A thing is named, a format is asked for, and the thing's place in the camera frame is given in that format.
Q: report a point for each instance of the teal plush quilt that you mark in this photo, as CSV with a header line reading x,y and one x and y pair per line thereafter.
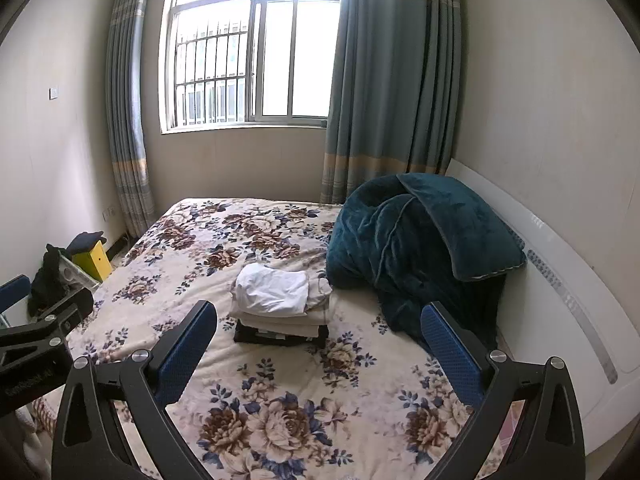
x,y
415,250

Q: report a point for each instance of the black folded garment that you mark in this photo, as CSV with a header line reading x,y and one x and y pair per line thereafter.
x,y
280,341

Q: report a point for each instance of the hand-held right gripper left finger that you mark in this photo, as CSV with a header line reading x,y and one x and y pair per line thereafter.
x,y
187,345

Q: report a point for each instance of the white garment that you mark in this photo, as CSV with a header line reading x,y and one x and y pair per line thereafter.
x,y
272,290

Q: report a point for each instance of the narrow blue-grey curtain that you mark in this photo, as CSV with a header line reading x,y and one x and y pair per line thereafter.
x,y
131,110

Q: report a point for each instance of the white wall switch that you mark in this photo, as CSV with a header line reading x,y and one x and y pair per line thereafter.
x,y
54,92

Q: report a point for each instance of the barred window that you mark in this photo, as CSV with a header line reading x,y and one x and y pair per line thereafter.
x,y
250,50

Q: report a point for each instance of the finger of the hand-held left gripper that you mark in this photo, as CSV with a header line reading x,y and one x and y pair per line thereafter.
x,y
60,317
12,292

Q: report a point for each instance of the dark blue cloth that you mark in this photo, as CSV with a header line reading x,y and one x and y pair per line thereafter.
x,y
85,241

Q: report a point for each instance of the dark clothes pile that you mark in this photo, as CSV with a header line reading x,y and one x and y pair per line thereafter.
x,y
50,280

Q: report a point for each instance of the grey crumpled garment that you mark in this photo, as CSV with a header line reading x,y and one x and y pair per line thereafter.
x,y
319,292

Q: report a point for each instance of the floral bed sheet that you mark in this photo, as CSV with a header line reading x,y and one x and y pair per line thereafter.
x,y
280,400

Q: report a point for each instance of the cream folded garment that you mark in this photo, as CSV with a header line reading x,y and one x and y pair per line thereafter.
x,y
280,322

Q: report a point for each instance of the white wall socket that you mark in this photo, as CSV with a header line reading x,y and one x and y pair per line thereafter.
x,y
109,212

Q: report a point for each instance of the white headboard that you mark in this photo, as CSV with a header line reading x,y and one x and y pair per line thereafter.
x,y
560,285

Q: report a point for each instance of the wide blue-grey curtain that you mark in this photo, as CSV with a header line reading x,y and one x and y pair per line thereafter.
x,y
395,85

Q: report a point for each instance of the yellow box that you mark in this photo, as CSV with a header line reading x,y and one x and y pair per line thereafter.
x,y
92,262

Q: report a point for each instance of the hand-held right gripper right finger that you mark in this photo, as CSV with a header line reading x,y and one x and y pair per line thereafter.
x,y
450,350

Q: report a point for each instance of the clear plastic container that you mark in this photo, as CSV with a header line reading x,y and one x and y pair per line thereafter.
x,y
75,272

